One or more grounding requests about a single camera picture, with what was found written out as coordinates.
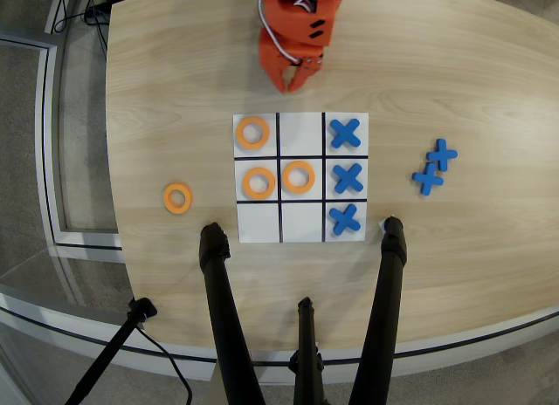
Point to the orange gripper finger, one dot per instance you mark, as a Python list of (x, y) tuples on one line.
[(308, 69), (279, 77)]

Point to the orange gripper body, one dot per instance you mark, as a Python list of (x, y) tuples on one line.
[(276, 61)]

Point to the white tic-tac-toe paper board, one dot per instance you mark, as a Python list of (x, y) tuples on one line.
[(301, 134)]

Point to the blue foam cross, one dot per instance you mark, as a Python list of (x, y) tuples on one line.
[(345, 220), (348, 178), (345, 133), (443, 154), (428, 179)]

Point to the small white tag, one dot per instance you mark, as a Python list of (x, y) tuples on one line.
[(381, 226)]

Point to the short black tripod leg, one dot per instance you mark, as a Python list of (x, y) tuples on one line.
[(307, 348)]

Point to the thin black stand pole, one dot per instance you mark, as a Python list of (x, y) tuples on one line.
[(109, 352)]

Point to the grey metal floor frame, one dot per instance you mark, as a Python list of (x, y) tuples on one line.
[(46, 160)]

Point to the black camera tripod legs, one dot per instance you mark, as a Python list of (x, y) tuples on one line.
[(43, 318)]

